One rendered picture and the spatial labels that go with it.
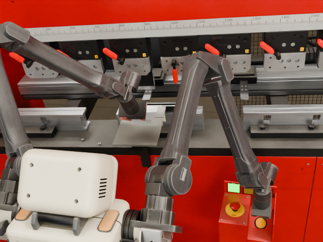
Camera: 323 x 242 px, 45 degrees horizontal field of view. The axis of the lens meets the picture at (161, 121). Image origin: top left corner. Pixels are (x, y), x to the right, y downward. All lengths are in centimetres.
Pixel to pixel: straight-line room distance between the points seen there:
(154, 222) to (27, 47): 63
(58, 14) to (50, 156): 79
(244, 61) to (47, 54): 75
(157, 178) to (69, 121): 95
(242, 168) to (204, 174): 52
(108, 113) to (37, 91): 147
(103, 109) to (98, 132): 179
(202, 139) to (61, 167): 91
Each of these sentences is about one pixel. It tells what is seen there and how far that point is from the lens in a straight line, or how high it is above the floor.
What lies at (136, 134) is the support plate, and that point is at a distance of 160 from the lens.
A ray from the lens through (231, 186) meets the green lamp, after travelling 160.
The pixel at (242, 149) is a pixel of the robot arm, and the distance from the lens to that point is 126.
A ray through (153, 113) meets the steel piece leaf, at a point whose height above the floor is 100.
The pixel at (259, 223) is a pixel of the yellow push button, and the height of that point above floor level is 72.
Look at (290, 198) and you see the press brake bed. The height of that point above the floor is 58.
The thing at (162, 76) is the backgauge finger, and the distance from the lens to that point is 192.
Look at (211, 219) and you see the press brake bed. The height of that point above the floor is 41.
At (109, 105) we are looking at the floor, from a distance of 368.
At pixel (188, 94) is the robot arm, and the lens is 109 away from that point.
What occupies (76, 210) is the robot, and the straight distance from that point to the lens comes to 94.
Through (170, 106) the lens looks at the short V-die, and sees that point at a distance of 174.
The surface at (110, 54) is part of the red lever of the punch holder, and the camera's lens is 158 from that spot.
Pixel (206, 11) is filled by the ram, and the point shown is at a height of 143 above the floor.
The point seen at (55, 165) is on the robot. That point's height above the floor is 137.
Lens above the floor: 197
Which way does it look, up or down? 36 degrees down
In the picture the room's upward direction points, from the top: 8 degrees counter-clockwise
